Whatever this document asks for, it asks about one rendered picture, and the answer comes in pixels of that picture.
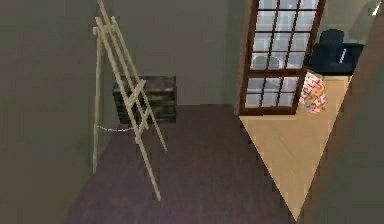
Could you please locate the dark wooden crate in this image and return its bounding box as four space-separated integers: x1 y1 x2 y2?
112 75 178 125

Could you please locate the pale wooden easel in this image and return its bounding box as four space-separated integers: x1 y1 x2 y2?
91 0 168 202

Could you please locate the brown framed glass door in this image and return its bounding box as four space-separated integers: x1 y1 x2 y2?
239 0 327 117

